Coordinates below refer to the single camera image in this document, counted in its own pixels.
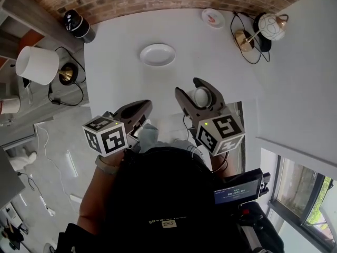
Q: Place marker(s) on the small plate with red print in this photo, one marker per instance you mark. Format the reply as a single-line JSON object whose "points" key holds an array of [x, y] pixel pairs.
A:
{"points": [[214, 18]]}

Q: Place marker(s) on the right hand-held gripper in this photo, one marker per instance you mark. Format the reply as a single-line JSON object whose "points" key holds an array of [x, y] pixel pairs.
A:
{"points": [[221, 130]]}

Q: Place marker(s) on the brass lamp with white shade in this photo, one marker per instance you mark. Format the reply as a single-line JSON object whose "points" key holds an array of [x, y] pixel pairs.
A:
{"points": [[37, 64]]}

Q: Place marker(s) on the white round jar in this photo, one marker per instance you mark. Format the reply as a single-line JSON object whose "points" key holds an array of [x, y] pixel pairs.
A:
{"points": [[10, 105]]}

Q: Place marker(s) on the black framed window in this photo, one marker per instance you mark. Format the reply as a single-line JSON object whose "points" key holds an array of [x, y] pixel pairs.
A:
{"points": [[305, 194]]}

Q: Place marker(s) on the beige wrist band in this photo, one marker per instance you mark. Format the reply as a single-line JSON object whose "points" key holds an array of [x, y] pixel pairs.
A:
{"points": [[106, 167]]}

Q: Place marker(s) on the black cylinder speaker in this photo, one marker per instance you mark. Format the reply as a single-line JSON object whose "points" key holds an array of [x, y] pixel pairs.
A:
{"points": [[79, 26]]}

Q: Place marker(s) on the white oval dish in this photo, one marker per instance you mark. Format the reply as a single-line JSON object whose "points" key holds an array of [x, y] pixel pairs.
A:
{"points": [[157, 54]]}

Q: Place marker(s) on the person's right forearm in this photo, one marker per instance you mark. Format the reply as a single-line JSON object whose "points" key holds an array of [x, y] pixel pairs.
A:
{"points": [[218, 165]]}

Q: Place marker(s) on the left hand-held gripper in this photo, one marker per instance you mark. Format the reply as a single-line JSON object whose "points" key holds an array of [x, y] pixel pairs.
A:
{"points": [[111, 138]]}

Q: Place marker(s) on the grey wooden cabinet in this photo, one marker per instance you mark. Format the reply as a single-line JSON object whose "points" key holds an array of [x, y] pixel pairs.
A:
{"points": [[39, 99]]}

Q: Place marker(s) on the white cup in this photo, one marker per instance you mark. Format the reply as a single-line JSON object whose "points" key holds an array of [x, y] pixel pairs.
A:
{"points": [[201, 97]]}

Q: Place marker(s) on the person's left forearm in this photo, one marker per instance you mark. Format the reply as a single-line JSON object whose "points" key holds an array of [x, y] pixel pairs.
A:
{"points": [[92, 202]]}

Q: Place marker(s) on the person's grey sock foot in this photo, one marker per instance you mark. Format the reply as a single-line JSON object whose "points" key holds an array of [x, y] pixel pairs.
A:
{"points": [[148, 137]]}

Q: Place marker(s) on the black chest-mounted screen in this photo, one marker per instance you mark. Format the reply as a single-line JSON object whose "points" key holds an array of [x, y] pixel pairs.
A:
{"points": [[237, 190]]}

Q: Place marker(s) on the gold lamp with globe shade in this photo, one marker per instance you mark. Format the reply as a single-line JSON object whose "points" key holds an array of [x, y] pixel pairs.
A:
{"points": [[271, 26]]}

